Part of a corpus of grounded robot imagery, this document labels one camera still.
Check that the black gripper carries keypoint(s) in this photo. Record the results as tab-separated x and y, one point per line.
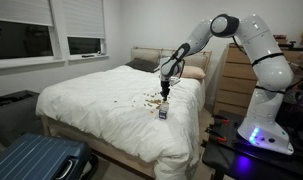
165	89

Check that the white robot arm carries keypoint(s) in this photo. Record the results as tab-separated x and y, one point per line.
269	64

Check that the dark grey pillow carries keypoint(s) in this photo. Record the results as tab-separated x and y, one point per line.
143	65

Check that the pink pillow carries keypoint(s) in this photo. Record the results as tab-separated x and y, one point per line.
193	72

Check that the white quilted duvet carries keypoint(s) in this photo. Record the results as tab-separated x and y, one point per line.
117	106

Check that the wooden dresser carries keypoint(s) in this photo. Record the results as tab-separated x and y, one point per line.
236	82

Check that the black clamp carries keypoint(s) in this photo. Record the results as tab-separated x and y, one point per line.
218	137

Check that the black robot table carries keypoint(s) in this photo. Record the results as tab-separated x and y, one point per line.
240	160

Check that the white window blind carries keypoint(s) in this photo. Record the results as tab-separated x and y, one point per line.
26	11
84	18

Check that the dark grey ottoman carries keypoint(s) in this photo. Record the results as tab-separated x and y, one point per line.
18	116

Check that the blue hard suitcase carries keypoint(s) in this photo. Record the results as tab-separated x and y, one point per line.
39	157

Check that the orange handled clamp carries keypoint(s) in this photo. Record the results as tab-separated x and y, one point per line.
220	119

